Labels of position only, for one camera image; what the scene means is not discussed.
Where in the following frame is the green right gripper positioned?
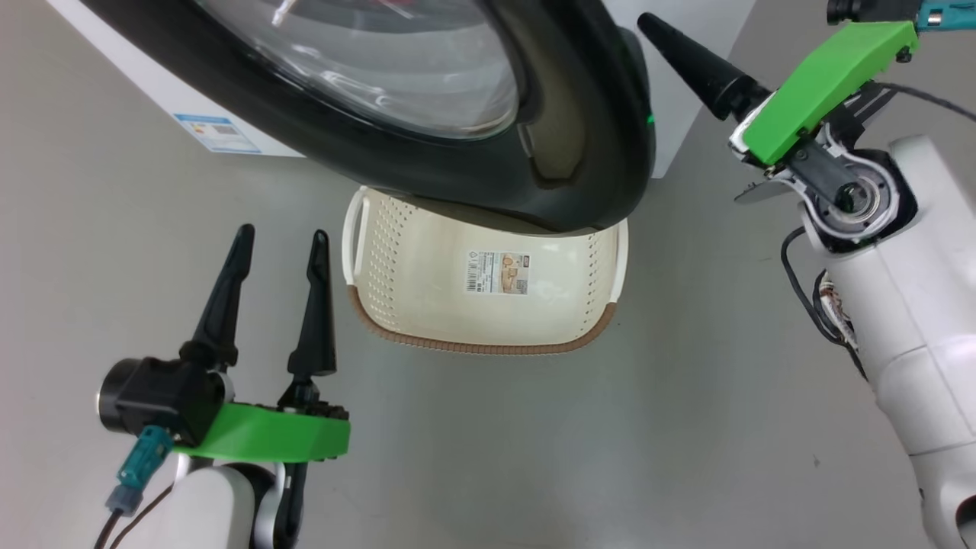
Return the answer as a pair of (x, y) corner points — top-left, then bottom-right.
(637, 12), (920, 178)

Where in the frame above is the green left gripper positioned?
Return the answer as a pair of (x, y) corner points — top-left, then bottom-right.
(172, 223), (352, 464)

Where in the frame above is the black round washer door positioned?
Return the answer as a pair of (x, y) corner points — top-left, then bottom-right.
(80, 0), (657, 236)

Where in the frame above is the white washing machine body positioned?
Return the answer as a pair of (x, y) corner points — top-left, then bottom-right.
(46, 0), (756, 180)

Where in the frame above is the cream perforated laundry basket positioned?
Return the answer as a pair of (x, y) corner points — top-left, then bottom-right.
(342, 187), (630, 356)

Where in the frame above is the paper basket label sticker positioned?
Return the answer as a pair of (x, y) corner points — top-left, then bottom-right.
(466, 250), (531, 296)

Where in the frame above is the blue energy label sticker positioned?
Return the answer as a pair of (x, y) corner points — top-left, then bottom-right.
(174, 114), (262, 154)

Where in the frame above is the teal left camera connector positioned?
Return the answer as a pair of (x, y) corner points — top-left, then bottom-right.
(105, 425), (175, 515)

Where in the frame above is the teal camera connector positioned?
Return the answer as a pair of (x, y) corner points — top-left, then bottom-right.
(105, 425), (175, 515)
(915, 0), (976, 31)

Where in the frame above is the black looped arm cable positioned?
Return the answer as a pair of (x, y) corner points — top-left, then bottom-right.
(781, 226), (870, 378)

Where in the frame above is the black right camera cable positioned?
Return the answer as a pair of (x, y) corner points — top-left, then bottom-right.
(873, 80), (976, 123)

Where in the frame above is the black camera cable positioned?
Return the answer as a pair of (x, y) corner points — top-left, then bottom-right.
(93, 484), (175, 549)
(873, 80), (976, 123)

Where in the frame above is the teal right camera connector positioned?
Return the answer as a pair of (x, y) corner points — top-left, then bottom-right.
(915, 0), (976, 31)

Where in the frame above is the black left camera cable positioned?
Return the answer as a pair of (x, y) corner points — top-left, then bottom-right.
(93, 484), (175, 549)

